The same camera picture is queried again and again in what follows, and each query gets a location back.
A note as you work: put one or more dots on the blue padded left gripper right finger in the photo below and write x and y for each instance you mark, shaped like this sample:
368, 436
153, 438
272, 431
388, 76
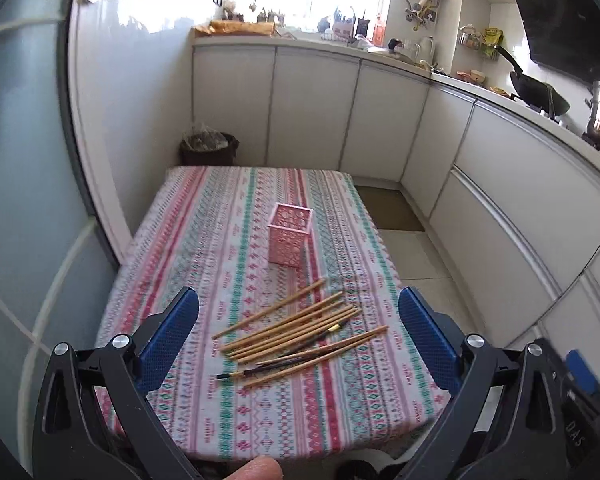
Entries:
503, 420

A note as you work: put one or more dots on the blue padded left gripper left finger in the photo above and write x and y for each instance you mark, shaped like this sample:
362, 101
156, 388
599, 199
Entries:
93, 419

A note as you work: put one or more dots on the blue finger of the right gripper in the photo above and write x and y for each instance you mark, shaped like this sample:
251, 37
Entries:
582, 374

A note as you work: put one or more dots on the wooden chopstick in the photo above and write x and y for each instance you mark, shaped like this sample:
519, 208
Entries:
282, 321
281, 303
282, 342
325, 312
341, 343
303, 366
287, 331

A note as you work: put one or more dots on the pink plastic utensil holder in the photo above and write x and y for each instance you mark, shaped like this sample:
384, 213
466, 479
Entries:
289, 229

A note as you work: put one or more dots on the thumb tip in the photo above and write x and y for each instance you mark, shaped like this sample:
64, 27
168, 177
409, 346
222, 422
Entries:
260, 468

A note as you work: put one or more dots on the striped patterned tablecloth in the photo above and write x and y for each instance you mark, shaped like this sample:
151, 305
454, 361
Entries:
207, 229

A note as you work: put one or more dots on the black wok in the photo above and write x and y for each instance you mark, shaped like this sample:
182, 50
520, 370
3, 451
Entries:
535, 93

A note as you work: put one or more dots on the dark trash bin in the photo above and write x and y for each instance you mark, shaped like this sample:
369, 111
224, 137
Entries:
206, 146

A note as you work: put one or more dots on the yellow snack bag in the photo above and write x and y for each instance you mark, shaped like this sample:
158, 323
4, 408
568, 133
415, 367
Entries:
492, 37

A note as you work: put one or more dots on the white kettle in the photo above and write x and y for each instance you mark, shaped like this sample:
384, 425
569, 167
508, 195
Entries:
427, 45

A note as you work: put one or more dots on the red bottle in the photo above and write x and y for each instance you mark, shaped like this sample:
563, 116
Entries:
379, 32

